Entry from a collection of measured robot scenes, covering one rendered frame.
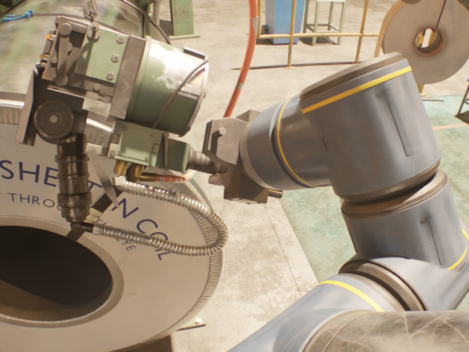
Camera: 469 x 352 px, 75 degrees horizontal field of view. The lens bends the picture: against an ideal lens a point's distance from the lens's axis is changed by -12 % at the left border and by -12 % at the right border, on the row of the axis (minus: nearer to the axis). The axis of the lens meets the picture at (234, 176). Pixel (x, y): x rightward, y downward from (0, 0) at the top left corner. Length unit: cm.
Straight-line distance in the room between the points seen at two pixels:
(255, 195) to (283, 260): 154
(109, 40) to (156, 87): 10
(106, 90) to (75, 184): 17
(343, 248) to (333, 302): 186
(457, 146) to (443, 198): 318
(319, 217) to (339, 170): 197
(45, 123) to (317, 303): 45
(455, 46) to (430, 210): 41
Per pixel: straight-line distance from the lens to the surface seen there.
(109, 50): 55
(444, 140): 350
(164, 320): 135
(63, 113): 56
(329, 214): 231
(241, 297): 187
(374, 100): 28
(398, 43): 65
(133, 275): 109
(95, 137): 75
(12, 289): 142
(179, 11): 538
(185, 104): 53
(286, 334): 25
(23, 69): 92
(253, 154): 40
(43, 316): 138
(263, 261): 200
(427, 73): 68
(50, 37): 56
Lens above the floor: 162
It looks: 40 degrees down
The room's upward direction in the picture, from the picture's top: straight up
